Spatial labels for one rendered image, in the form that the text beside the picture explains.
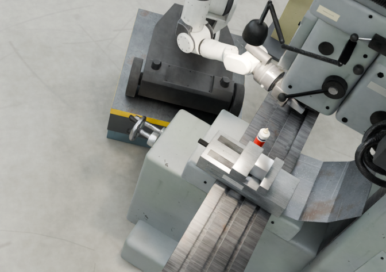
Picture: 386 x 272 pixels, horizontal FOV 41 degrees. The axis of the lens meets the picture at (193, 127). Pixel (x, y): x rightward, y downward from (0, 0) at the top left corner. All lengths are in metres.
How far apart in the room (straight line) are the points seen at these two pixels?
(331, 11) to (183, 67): 1.36
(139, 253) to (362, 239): 1.09
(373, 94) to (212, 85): 1.21
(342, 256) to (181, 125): 0.85
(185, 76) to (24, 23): 1.34
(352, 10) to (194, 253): 0.90
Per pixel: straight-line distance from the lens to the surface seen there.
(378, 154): 1.33
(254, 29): 1.54
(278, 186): 1.88
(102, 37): 3.51
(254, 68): 1.80
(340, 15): 1.42
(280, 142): 2.09
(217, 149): 1.87
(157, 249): 2.49
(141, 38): 2.98
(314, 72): 1.57
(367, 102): 1.56
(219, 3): 2.32
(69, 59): 3.34
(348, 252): 1.92
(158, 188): 2.25
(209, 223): 1.81
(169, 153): 2.14
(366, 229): 1.79
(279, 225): 2.04
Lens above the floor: 2.46
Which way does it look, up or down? 51 degrees down
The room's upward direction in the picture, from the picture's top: 23 degrees clockwise
